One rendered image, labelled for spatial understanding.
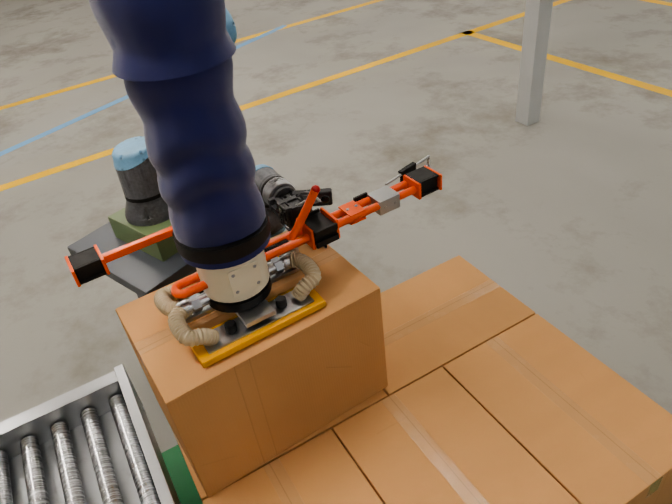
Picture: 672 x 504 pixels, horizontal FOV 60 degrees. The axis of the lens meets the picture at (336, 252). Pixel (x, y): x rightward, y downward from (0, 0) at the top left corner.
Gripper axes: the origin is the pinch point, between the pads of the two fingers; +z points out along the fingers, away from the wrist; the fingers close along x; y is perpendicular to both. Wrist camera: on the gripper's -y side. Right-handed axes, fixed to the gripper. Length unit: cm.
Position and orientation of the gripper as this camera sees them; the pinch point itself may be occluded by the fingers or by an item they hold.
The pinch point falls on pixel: (325, 224)
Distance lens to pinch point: 153.5
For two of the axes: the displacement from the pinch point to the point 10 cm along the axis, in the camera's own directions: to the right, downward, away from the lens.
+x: -1.0, -7.9, -6.1
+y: -8.4, 4.0, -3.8
